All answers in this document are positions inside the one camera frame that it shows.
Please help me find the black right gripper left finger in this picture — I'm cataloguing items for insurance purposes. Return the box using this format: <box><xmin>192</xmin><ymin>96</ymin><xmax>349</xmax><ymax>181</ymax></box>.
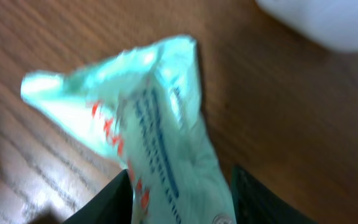
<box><xmin>63</xmin><ymin>170</ymin><xmax>133</xmax><ymax>224</ymax></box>

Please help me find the white barcode scanner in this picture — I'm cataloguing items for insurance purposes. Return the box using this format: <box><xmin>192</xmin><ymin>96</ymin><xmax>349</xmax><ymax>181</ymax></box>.
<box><xmin>256</xmin><ymin>0</ymin><xmax>358</xmax><ymax>53</ymax></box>

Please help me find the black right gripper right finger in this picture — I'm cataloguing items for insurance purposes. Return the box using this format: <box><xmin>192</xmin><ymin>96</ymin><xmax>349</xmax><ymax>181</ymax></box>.
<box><xmin>231</xmin><ymin>165</ymin><xmax>316</xmax><ymax>224</ymax></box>

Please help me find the teal wet wipes pack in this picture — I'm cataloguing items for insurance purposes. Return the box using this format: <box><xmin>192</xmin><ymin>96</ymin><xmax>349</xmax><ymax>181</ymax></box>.
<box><xmin>21</xmin><ymin>35</ymin><xmax>236</xmax><ymax>224</ymax></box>

